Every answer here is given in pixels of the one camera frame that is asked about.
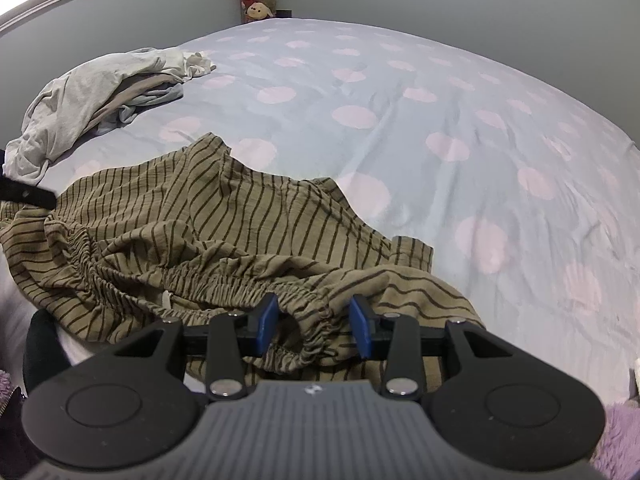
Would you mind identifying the black padded object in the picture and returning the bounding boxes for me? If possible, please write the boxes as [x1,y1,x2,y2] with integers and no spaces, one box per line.
[22,310,69,378]

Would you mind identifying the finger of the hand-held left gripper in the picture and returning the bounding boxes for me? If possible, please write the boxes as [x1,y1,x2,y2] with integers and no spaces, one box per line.
[0,175,57,208]

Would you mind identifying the purple fluffy garment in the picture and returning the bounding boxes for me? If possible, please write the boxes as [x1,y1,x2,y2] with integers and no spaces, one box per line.
[0,355,640,480]

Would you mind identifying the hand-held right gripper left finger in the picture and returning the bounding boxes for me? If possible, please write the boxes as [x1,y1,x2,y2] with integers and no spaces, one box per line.
[114,294,279,402]

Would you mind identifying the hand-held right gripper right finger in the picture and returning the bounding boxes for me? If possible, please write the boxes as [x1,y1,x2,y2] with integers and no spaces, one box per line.
[348,296,516,401]

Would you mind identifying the olive striped pants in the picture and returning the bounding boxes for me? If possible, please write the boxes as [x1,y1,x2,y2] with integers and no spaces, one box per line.
[0,132,488,396]

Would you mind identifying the small white cloth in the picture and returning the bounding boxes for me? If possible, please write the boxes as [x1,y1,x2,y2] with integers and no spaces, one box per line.
[182,51,217,81]

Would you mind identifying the light grey shirt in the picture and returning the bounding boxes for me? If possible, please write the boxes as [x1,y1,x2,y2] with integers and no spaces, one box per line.
[2,47,187,186]

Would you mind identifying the pale blue-grey garment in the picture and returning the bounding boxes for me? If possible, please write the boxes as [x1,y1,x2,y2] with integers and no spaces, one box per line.
[95,77,184,133]

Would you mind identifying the polka dot bed sheet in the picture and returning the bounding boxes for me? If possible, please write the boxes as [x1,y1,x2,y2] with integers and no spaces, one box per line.
[0,17,640,406]

